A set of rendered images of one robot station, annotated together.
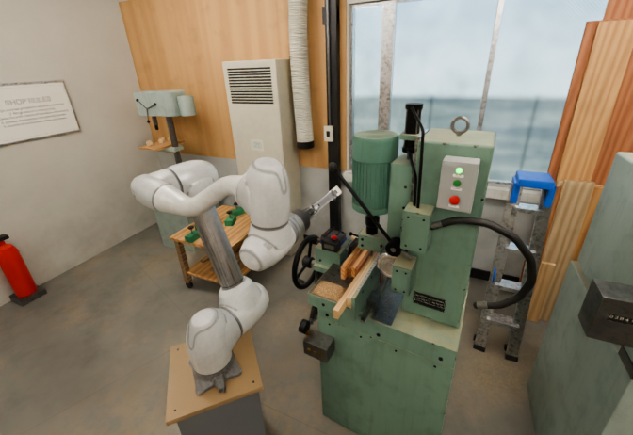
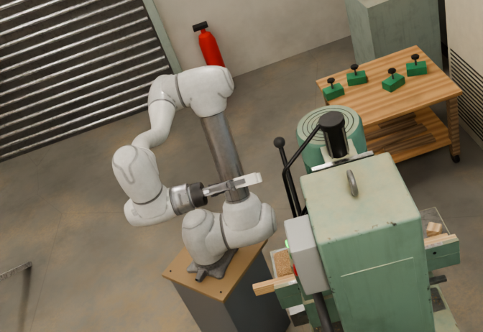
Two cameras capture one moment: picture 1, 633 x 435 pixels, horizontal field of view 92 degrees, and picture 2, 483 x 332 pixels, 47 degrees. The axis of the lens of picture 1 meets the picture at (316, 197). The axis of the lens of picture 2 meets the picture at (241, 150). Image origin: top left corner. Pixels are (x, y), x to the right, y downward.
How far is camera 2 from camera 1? 1.44 m
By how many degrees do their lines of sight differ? 58
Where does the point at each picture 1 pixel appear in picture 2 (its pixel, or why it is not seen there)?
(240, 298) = (231, 216)
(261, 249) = (129, 212)
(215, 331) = (193, 235)
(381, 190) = not seen: hidden behind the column
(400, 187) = not seen: hidden behind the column
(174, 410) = (170, 270)
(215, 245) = (215, 158)
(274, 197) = (123, 184)
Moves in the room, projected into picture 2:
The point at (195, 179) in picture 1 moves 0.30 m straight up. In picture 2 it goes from (195, 93) to (166, 21)
